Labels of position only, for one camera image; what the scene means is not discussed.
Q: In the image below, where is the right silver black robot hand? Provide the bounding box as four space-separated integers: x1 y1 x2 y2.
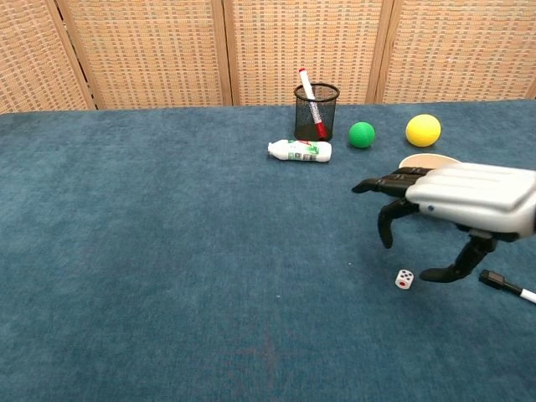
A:
351 162 536 283

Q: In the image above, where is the yellow ball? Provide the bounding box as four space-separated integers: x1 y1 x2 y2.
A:
405 113 442 148

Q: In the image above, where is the black capped white marker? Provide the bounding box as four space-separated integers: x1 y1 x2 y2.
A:
478 269 536 305

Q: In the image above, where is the white die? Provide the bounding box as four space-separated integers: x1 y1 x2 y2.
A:
394 269 415 291

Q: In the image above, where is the green ball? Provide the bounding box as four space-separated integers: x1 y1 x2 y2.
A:
348 121 376 149

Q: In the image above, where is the black mesh pen holder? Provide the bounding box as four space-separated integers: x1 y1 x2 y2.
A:
293 83 340 142

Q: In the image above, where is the white plastic bottle green label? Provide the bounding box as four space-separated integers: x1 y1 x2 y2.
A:
267 139 333 163

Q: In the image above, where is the red capped white marker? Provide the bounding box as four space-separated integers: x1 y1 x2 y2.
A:
298 68 329 140

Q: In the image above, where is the blue carpet table cover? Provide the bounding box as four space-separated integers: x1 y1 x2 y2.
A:
0 98 536 402

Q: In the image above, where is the woven rattan folding screen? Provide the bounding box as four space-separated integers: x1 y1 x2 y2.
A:
0 0 536 115

